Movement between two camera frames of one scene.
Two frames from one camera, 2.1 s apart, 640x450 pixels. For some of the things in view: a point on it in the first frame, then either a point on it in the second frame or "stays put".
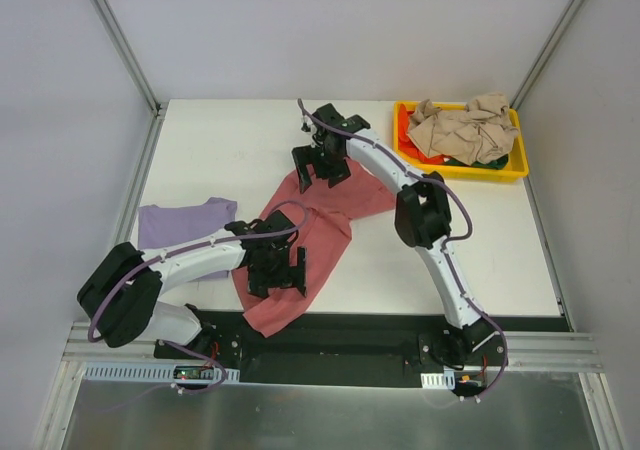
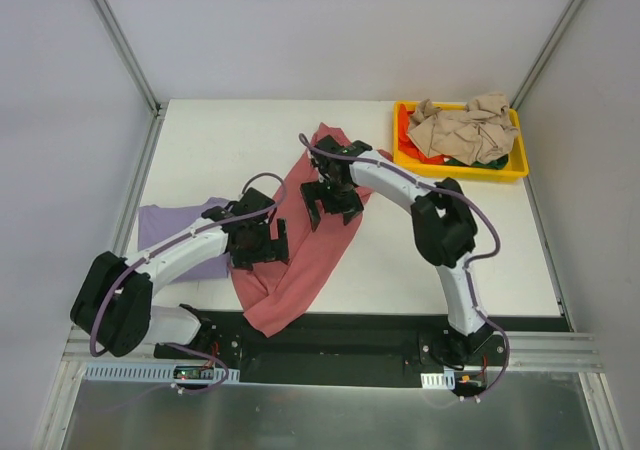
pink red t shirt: x=326 y=234 stays put
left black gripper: x=275 y=276 -> x=267 y=254
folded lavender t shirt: x=163 y=225 stays put
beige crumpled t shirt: x=484 y=128 stays put
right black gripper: x=323 y=161 -> x=332 y=202
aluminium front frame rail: x=544 y=350 stays put
